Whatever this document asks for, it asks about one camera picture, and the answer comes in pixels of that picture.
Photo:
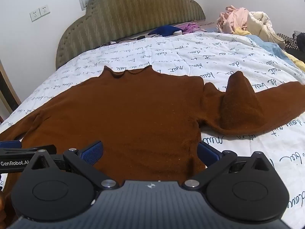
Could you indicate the light blue cloth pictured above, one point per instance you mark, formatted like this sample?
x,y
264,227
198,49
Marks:
x,y
269,49

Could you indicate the pink clothes pile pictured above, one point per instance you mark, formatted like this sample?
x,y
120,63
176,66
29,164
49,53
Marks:
x,y
232,18

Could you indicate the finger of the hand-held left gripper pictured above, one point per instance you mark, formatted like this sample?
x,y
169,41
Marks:
x,y
9,144

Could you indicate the dark blue cloth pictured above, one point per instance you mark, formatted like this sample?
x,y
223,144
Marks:
x,y
164,29

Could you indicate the black white zigzag cloth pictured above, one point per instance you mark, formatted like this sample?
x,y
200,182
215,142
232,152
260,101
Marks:
x,y
287,41

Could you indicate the small white box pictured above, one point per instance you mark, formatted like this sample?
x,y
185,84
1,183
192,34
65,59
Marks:
x,y
177,32

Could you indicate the cream cloth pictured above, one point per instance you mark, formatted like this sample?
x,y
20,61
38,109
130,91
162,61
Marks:
x,y
262,26

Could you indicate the olive padded headboard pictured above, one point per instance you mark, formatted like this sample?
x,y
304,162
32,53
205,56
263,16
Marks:
x,y
131,12

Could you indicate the white wall socket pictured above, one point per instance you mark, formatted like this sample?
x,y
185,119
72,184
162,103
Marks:
x,y
44,10
35,15

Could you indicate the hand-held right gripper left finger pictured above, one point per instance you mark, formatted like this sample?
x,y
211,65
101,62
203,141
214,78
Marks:
x,y
93,152

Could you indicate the white script-printed quilt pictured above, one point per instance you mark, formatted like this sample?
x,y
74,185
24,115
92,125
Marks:
x,y
190,52

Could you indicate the dark grey cloth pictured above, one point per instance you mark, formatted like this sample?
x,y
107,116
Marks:
x,y
299,39

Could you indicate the wooden bedside furniture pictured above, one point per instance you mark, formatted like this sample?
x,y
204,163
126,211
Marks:
x,y
7,85

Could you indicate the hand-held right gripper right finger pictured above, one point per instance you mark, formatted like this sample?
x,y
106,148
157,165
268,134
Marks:
x,y
206,154

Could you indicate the brown knit sweater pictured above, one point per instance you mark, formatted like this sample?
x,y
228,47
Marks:
x,y
143,112

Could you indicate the purple cloth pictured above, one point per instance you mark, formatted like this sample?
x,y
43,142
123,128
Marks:
x,y
190,26

